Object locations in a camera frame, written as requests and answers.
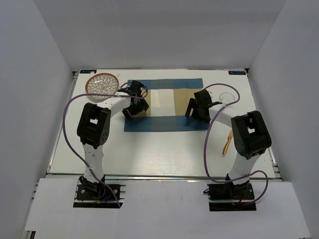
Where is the clear drinking glass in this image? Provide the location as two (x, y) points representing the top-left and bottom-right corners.
(219, 92), (236, 104)

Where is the blue beige white cloth napkin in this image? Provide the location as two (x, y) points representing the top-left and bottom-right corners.
(124, 78), (208, 132)

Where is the floral ceramic plate orange rim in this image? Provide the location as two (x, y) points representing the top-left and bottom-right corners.
(85, 73), (119, 100)

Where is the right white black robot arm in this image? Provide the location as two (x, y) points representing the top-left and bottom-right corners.
(185, 89), (272, 199)

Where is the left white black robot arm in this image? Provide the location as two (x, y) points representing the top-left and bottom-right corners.
(77, 80), (149, 199)

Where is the gold knife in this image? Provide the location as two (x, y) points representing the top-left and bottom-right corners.
(222, 130), (233, 157)

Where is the right blue table sticker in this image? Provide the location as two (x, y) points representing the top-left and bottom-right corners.
(228, 71), (246, 75)

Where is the blue table sticker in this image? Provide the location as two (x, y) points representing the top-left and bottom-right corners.
(228, 71), (246, 75)
(80, 69), (97, 74)

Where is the left blue table sticker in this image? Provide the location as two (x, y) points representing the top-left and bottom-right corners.
(80, 69), (97, 74)

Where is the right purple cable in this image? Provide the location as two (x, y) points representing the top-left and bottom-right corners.
(203, 83), (269, 205)

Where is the purple cable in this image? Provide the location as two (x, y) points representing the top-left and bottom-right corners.
(63, 83), (148, 209)
(203, 83), (269, 205)

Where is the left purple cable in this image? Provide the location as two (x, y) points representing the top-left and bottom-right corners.
(63, 83), (148, 209)

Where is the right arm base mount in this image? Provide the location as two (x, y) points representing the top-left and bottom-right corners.
(203, 182), (257, 212)

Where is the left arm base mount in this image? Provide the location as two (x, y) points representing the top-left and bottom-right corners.
(73, 176), (125, 209)

